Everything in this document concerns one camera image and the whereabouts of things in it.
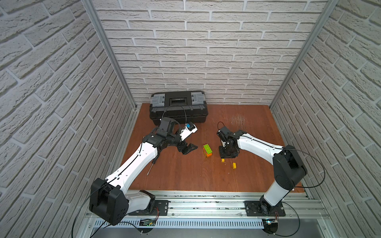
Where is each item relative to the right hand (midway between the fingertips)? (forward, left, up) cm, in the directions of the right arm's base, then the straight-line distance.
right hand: (225, 156), depth 88 cm
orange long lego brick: (+3, +12, +1) cm, 12 cm away
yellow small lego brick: (-1, +1, -3) cm, 4 cm away
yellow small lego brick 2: (-5, -5, -3) cm, 8 cm away
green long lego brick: (+5, +10, +2) cm, 11 cm away
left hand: (+3, +19, +17) cm, 25 cm away
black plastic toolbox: (+31, +23, +14) cm, 41 cm away
